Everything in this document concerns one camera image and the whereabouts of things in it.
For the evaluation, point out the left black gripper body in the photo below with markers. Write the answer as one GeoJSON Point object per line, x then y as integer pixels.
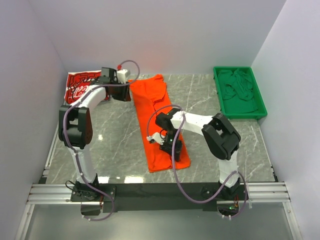
{"type": "Point", "coordinates": [121, 92]}

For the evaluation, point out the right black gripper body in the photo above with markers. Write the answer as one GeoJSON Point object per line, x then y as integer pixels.
{"type": "Point", "coordinates": [172, 148]}

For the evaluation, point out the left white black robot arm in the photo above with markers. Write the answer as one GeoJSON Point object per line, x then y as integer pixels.
{"type": "Point", "coordinates": [75, 128]}

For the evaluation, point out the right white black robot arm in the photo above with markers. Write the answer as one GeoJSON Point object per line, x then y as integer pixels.
{"type": "Point", "coordinates": [222, 139]}

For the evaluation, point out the red white printed folded t-shirt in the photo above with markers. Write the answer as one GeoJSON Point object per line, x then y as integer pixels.
{"type": "Point", "coordinates": [77, 84]}

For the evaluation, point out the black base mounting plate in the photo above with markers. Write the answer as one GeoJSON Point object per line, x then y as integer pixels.
{"type": "Point", "coordinates": [146, 197]}

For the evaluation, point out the green t-shirt in bin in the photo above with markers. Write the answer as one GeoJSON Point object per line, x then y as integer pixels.
{"type": "Point", "coordinates": [236, 88]}

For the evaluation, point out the green plastic bin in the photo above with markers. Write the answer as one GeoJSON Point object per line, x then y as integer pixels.
{"type": "Point", "coordinates": [260, 113]}

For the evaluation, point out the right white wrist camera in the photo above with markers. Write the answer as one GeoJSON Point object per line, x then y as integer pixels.
{"type": "Point", "coordinates": [157, 137]}

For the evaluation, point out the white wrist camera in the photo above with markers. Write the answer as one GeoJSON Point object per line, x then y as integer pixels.
{"type": "Point", "coordinates": [122, 74]}
{"type": "Point", "coordinates": [157, 137]}

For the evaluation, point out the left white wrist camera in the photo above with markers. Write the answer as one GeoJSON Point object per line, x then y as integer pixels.
{"type": "Point", "coordinates": [122, 74]}

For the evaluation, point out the aluminium rail frame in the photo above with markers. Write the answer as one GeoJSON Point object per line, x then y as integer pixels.
{"type": "Point", "coordinates": [123, 175]}

